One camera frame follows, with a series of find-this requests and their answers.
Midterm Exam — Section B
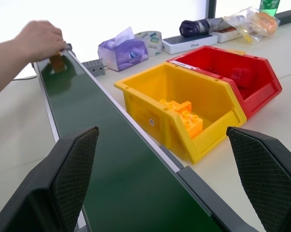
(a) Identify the yellow flat toy brick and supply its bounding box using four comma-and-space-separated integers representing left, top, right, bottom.
159, 99, 192, 114

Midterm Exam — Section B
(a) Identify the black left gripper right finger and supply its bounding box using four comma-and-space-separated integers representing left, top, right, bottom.
226, 126, 291, 232

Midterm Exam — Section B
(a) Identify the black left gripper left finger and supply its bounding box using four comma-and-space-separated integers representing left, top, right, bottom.
0, 126, 100, 232

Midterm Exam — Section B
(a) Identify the clear tape roll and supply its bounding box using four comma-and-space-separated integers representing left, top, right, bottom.
133, 30, 163, 58

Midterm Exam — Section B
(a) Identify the white tray of raw meat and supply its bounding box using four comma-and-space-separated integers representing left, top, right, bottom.
212, 27, 244, 44

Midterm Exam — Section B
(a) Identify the grey perforated metal block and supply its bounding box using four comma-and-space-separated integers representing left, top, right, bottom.
82, 58, 106, 77

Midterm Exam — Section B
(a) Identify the yellow plastic bin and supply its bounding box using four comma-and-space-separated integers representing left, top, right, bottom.
114, 61, 247, 165

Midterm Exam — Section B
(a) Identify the dark grey bar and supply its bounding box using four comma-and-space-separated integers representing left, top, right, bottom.
275, 10, 291, 26

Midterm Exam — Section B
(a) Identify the orange toy brick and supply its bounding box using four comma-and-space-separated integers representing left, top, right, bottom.
49, 50, 67, 73

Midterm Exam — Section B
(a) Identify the white phone box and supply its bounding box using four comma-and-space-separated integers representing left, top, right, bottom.
161, 33, 219, 55

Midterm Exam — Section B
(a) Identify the clear plastic bag with bread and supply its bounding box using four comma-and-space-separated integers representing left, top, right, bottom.
222, 6, 281, 43

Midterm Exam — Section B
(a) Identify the red plastic bin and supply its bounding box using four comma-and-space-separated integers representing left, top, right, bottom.
166, 45, 283, 121

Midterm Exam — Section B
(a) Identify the green conveyor belt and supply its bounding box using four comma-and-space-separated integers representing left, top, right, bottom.
5, 43, 260, 232

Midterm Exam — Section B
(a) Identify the red toy brick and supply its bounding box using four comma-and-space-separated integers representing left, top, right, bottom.
231, 67, 255, 87

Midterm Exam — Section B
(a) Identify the green plastic bottle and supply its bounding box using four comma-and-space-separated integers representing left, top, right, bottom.
259, 0, 280, 15

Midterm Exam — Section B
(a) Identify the person's bare hand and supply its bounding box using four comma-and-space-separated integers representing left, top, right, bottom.
12, 20, 68, 64

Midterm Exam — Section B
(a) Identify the purple tissue pack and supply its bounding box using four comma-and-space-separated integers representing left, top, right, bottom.
97, 26, 149, 73

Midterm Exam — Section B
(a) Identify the folded dark umbrella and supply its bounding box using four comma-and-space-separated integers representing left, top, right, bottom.
179, 17, 233, 38

